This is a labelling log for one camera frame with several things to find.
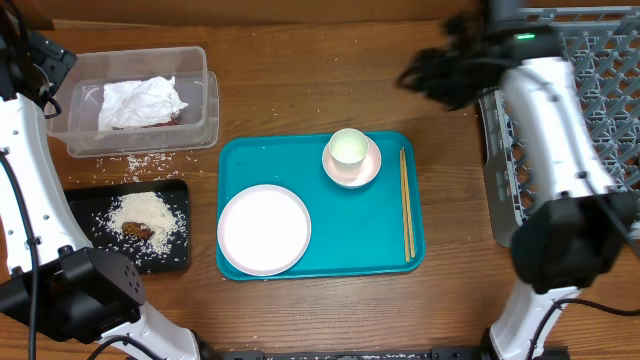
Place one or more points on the black tray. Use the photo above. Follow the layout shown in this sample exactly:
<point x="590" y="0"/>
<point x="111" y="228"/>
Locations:
<point x="87" y="201"/>

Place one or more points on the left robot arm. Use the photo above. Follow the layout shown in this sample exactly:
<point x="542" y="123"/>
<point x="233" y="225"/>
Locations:
<point x="60" y="285"/>

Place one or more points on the small white saucer bowl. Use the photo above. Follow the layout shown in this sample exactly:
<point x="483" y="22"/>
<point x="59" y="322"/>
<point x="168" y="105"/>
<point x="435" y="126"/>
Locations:
<point x="368" y="170"/>

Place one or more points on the left wooden chopstick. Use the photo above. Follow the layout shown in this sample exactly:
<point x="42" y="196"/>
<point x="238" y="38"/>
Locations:
<point x="403" y="211"/>

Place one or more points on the right wooden chopstick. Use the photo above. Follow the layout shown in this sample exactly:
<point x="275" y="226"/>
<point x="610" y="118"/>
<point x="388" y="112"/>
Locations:
<point x="409" y="232"/>

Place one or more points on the teal serving tray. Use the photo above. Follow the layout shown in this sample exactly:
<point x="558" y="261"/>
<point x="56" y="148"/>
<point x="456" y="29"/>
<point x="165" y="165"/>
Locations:
<point x="355" y="232"/>

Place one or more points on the brown food scrap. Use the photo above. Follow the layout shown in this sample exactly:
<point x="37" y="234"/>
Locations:
<point x="137" y="229"/>

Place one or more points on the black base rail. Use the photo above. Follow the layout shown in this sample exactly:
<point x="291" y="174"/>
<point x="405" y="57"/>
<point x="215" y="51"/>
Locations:
<point x="435" y="353"/>

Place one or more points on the white cup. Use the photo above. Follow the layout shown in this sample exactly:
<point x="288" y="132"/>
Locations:
<point x="348" y="148"/>

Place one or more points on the clear plastic bin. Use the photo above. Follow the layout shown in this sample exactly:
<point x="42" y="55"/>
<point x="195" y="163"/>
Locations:
<point x="81" y="97"/>

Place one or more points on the wooden chopstick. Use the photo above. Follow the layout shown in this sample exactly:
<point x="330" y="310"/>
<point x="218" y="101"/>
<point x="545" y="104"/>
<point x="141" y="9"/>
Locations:
<point x="403" y="211"/>
<point x="409" y="232"/>

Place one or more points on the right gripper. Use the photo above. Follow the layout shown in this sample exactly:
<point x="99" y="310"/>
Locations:
<point x="431" y="66"/>

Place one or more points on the large white plate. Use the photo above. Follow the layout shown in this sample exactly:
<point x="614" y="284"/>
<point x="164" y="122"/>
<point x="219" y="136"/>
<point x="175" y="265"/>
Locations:
<point x="264" y="230"/>

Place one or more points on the red snack wrapper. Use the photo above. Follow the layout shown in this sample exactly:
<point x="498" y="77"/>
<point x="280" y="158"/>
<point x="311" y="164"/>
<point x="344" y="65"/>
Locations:
<point x="165" y="123"/>

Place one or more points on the pile of white rice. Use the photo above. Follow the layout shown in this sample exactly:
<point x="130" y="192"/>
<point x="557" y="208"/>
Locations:
<point x="167" y="221"/>

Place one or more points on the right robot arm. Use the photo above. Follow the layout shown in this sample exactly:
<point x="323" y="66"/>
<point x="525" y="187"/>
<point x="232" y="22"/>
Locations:
<point x="579" y="223"/>

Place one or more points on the white napkin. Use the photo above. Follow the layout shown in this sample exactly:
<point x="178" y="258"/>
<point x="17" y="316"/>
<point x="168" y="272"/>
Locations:
<point x="139" y="103"/>

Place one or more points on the grey dishwasher rack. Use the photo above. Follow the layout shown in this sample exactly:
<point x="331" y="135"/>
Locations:
<point x="602" y="43"/>

